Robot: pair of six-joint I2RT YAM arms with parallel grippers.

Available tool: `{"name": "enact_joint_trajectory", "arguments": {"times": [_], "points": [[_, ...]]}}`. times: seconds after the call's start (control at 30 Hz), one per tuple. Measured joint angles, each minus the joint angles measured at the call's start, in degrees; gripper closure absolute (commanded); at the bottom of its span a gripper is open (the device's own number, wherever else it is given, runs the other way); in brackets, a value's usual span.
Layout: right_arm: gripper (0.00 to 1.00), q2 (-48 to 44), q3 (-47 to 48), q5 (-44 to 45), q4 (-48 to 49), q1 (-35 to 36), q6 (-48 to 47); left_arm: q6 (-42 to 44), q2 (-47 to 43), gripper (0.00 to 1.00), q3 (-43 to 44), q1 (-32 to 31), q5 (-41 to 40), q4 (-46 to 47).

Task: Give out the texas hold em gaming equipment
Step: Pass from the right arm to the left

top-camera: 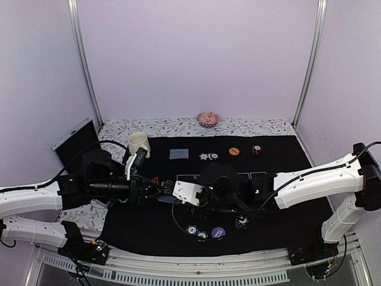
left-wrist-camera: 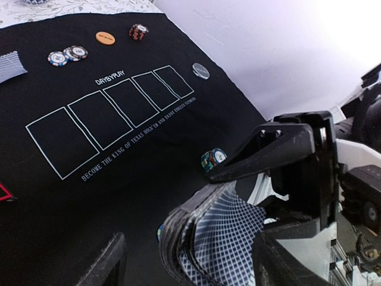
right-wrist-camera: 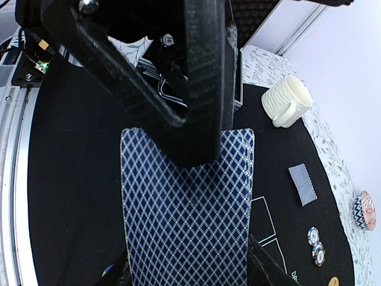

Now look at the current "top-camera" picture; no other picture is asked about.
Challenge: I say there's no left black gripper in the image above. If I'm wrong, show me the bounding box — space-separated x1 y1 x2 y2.
89 173 167 205

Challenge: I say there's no green blue chip stack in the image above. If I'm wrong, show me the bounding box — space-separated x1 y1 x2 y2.
235 216 249 230

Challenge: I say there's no orange black hundred chip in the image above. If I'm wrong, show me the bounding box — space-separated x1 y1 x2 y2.
208 153 219 160

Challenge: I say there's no blue white ten chip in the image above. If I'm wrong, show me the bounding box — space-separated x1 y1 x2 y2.
199 153 209 160

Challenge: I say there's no orange big blind button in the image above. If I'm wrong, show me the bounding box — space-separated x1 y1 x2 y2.
229 147 240 156

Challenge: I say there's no purple small blind button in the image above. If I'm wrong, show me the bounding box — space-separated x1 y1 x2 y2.
211 226 226 239

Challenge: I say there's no single blue playing card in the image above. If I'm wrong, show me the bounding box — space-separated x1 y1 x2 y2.
169 149 189 160

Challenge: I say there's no blue green fifty chip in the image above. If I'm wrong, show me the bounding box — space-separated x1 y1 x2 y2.
186 225 198 235

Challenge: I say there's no orange hundred chip stack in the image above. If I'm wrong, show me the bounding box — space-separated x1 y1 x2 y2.
252 145 262 156

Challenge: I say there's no blue playing card deck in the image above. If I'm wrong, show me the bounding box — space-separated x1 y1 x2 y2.
157 194 176 204

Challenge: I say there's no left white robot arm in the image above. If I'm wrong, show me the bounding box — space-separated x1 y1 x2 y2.
1 148 164 259

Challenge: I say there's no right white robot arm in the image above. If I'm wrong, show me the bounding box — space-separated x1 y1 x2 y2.
173 142 380 260

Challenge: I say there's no black poker table mat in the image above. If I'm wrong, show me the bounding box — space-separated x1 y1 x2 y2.
101 136 332 257

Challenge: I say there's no cream ceramic mug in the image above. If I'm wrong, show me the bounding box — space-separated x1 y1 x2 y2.
127 132 151 158

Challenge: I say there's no floral patterned tablecloth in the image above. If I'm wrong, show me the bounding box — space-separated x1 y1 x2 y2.
57 118 296 233

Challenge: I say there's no red patterned small bowl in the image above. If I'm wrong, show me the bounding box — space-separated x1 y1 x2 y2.
197 112 220 128

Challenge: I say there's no aluminium poker chip case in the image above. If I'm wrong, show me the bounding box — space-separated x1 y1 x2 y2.
51 117 114 209

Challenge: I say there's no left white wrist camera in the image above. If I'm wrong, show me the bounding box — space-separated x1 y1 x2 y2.
124 147 148 181

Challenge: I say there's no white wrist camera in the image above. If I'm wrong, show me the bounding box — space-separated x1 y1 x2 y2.
172 181 203 207
124 147 148 181

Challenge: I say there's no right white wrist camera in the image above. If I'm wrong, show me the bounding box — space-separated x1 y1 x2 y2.
172 181 203 207

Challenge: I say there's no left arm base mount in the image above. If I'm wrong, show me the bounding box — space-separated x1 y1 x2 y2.
57 238 110 266

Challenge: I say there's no front aluminium rail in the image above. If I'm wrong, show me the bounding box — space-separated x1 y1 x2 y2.
28 229 373 286

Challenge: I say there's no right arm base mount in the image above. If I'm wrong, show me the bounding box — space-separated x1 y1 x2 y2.
287 239 338 280

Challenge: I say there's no left aluminium frame post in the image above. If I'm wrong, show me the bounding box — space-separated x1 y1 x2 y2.
67 0 104 129

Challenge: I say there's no aluminium frame post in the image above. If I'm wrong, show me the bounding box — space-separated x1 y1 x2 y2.
67 0 104 129
292 0 327 129

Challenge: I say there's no right aluminium frame post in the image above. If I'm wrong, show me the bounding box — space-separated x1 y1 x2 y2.
292 0 327 129

